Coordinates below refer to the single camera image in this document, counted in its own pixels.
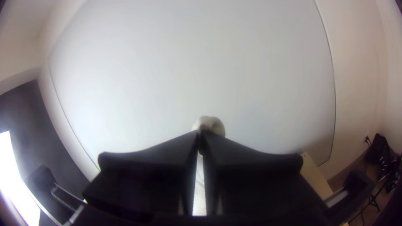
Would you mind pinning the white t-shirt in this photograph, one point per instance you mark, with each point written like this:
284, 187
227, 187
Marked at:
208, 124

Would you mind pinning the black bag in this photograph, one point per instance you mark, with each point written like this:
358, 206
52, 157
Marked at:
378, 147

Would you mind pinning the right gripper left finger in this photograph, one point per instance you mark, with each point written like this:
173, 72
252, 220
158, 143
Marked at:
147, 179

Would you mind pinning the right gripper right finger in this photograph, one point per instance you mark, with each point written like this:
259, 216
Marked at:
254, 185

